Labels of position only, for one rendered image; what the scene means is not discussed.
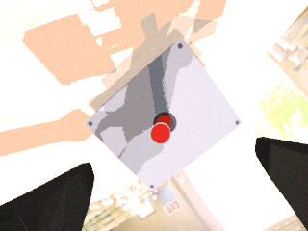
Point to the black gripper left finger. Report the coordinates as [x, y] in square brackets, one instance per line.
[58, 205]

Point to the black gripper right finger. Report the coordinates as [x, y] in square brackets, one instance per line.
[286, 165]

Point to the grey square panel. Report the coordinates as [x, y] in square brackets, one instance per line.
[175, 84]

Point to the red cylindrical peg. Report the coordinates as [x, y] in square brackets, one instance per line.
[161, 131]

